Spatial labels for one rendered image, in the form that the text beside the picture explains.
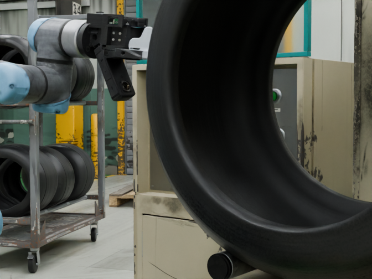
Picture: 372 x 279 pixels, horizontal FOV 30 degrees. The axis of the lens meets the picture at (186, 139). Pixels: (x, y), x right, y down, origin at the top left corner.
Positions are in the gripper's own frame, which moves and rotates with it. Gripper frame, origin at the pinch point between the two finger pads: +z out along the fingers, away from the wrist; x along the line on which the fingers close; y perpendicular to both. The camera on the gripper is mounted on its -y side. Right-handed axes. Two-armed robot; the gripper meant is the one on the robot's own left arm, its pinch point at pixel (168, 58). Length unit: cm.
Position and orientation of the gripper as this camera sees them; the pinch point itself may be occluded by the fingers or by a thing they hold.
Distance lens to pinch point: 125.6
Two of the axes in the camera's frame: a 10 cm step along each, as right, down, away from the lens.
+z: 7.9, 1.5, -6.0
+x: 6.1, -0.4, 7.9
